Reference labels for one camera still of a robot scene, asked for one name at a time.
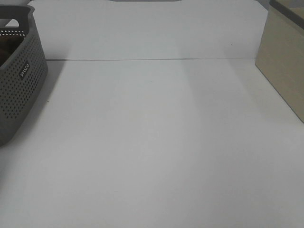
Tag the grey perforated plastic basket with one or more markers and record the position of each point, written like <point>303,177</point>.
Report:
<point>24,72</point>

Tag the beige storage box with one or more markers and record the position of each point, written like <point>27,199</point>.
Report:
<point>280,56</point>

